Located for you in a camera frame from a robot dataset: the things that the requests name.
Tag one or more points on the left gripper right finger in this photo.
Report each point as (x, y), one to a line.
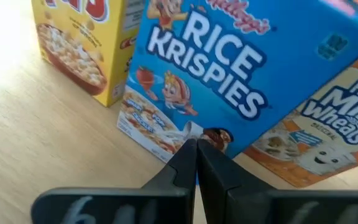
(244, 205)

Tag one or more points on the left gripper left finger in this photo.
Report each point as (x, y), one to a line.
(166, 202)

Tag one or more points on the orange Mini Wheats cereal box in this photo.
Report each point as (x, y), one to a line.
(322, 130)

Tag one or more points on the blue Rice Krispies cereal box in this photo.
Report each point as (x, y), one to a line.
(228, 62)

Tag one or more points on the yellow Corn Pops cereal box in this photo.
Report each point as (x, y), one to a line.
(73, 46)

